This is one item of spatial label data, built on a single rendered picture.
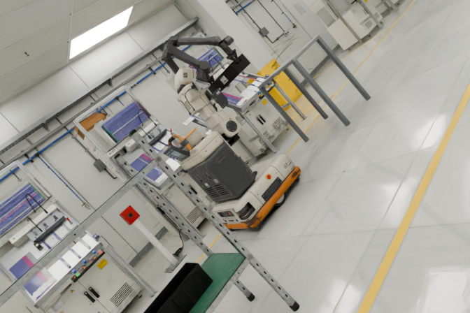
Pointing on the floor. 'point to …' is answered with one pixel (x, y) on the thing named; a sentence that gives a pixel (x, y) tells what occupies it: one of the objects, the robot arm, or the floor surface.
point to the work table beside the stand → (311, 85)
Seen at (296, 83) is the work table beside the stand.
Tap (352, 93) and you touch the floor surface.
